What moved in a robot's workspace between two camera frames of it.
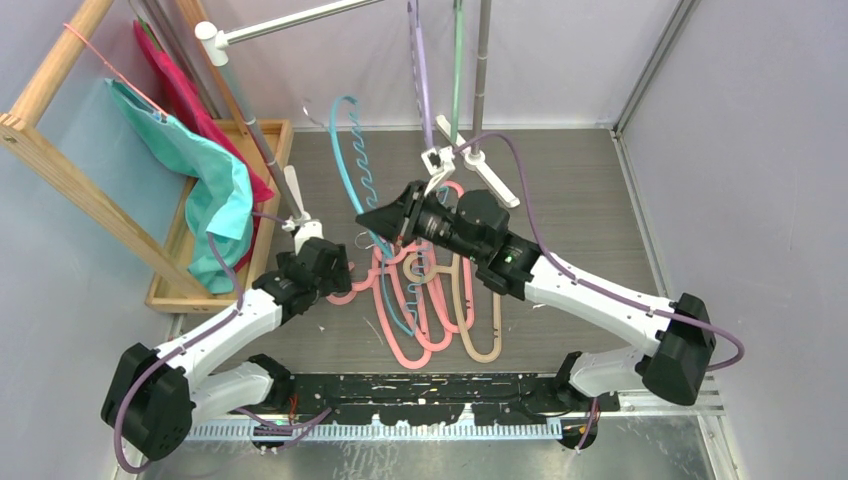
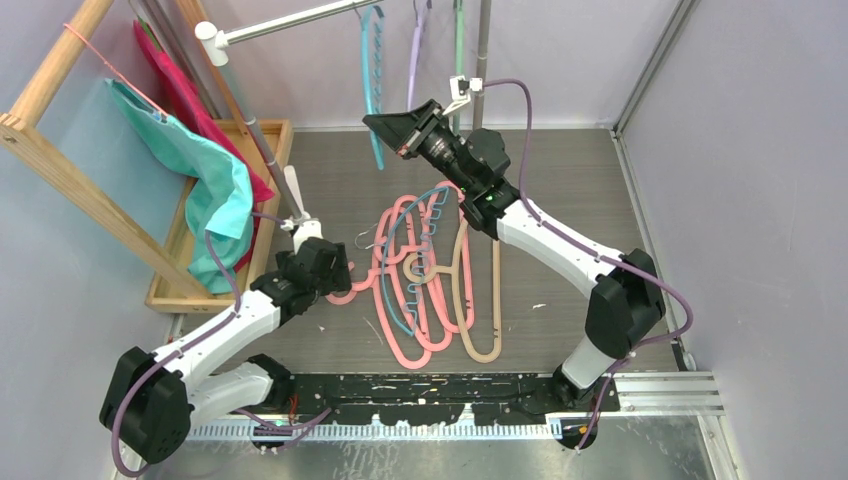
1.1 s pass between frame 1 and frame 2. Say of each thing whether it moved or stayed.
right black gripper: moved
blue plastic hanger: moved
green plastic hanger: stayed
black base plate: stayed
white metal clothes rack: stayed
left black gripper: stayed
